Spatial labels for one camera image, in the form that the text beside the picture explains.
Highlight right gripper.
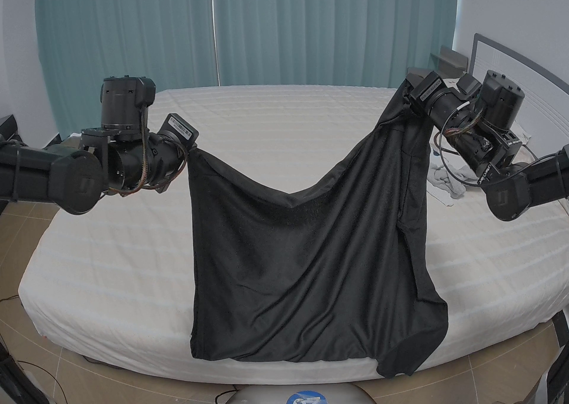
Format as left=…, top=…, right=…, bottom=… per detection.
left=429, top=74, right=495, bottom=182

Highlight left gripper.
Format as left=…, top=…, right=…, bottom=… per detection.
left=111, top=130, right=190, bottom=194

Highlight black sleeveless top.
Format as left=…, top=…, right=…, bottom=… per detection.
left=187, top=82, right=450, bottom=379

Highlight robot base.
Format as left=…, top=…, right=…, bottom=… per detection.
left=224, top=384, right=370, bottom=404

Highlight bed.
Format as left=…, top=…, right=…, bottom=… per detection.
left=18, top=33, right=569, bottom=387

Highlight grey bedside table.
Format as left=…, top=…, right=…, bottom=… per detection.
left=430, top=46, right=470, bottom=75

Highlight grey garment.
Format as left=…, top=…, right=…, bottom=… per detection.
left=428, top=163, right=468, bottom=198

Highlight white garment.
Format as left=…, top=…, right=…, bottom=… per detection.
left=428, top=187, right=456, bottom=208

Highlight blue-green curtain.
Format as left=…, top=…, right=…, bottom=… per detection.
left=212, top=0, right=461, bottom=90
left=35, top=0, right=221, bottom=145

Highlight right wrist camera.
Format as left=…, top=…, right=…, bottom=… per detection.
left=407, top=67, right=446, bottom=117

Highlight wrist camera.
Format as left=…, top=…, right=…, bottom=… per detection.
left=156, top=113, right=199, bottom=150
left=407, top=67, right=446, bottom=117

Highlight black cable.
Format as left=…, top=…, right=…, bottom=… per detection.
left=433, top=129, right=480, bottom=186

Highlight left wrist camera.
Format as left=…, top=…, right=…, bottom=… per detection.
left=156, top=113, right=199, bottom=150

